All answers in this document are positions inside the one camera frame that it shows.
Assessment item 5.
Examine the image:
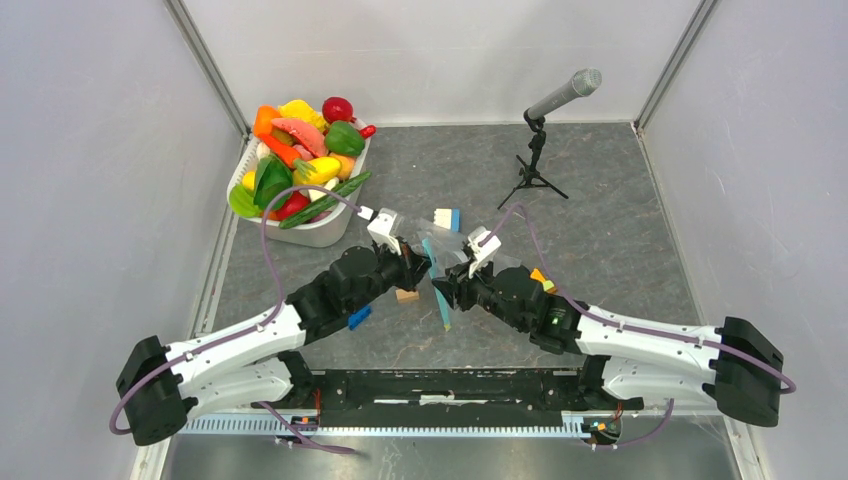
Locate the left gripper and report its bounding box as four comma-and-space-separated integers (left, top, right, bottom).
347, 234, 436, 314

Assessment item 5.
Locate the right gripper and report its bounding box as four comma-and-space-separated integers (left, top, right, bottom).
431, 255, 528, 334

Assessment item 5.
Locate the clear zip top bag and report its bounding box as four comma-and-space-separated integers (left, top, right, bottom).
414, 219, 521, 331

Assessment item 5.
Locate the green toy cucumber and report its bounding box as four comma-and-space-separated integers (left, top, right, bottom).
278, 171, 372, 230

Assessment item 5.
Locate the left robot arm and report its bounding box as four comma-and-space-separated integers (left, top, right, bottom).
109, 243, 432, 446

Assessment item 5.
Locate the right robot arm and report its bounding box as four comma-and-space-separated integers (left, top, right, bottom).
433, 265, 787, 427

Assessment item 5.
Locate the long wooden block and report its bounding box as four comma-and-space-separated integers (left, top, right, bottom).
395, 289, 420, 304

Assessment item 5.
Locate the blue green white brick stack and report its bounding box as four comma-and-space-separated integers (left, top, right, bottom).
347, 305, 373, 331

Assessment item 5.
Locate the white plastic basket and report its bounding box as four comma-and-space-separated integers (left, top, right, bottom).
226, 137, 354, 248

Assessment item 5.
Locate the blue orange green brick stack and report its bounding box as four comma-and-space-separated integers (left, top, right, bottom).
530, 268, 557, 294

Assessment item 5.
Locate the red toy tomato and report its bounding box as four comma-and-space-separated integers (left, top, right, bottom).
271, 191, 310, 221

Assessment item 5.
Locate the small red toy chili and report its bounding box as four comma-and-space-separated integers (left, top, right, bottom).
358, 125, 377, 139

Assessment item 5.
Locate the green toy bell pepper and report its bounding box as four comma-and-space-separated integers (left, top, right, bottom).
324, 121, 366, 157

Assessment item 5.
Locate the pink toy watermelon slice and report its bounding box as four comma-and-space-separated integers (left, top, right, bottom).
271, 117, 329, 157

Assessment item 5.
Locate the orange toy carrot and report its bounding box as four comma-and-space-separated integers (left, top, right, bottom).
256, 135, 314, 175

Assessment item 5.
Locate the red toy apple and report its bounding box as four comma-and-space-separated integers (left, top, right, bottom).
322, 96, 355, 124

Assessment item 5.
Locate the black tripod mic stand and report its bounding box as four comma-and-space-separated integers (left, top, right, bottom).
497, 111, 569, 210

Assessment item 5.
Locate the orange toy pepper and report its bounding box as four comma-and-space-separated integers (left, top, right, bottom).
252, 105, 280, 138

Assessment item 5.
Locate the grey microphone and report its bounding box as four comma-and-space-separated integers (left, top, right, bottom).
525, 68, 603, 121

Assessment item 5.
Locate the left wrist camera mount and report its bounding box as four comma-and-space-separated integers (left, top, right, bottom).
357, 206, 402, 256

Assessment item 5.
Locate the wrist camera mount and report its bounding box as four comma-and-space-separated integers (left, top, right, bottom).
357, 206, 402, 256
467, 226, 501, 277

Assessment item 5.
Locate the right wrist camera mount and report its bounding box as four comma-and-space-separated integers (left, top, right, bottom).
467, 226, 501, 277

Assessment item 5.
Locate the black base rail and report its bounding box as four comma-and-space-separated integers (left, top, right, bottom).
271, 368, 644, 428

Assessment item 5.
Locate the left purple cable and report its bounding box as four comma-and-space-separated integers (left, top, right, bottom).
109, 185, 372, 437

